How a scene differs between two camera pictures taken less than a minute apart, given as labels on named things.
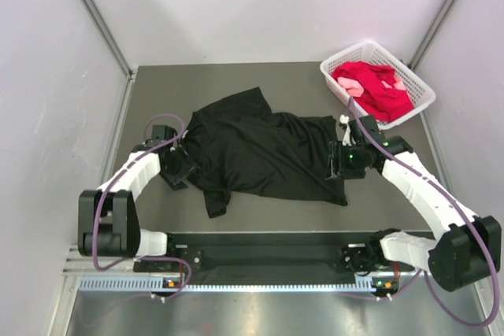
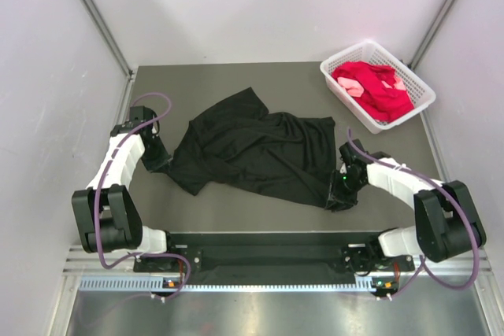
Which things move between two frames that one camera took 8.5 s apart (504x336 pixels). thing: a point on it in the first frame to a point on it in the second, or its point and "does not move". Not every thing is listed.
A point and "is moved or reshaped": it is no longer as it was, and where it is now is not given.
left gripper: (187, 167) to (161, 161)
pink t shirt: (353, 87) does not move
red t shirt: (382, 98) does not move
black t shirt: (239, 149) is moved or reshaped
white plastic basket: (420, 93) does not move
